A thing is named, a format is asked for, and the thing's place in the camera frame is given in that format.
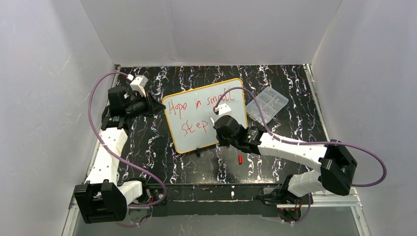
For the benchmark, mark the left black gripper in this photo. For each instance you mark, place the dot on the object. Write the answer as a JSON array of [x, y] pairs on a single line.
[[150, 104]]

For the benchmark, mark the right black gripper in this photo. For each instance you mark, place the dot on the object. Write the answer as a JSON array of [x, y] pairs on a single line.
[[220, 134]]

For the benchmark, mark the yellow framed whiteboard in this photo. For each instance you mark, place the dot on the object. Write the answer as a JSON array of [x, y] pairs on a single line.
[[189, 112]]

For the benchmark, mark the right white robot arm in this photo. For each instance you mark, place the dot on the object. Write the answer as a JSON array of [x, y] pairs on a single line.
[[332, 166]]

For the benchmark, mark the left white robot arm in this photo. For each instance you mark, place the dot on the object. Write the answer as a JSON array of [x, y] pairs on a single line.
[[100, 199]]

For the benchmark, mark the clear plastic screw box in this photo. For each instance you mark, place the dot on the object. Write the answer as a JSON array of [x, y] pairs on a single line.
[[270, 101]]

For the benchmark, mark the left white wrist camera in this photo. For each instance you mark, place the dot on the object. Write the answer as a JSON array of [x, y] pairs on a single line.
[[138, 84]]

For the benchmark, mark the aluminium table frame rail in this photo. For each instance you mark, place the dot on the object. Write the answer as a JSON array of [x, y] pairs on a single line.
[[229, 210]]

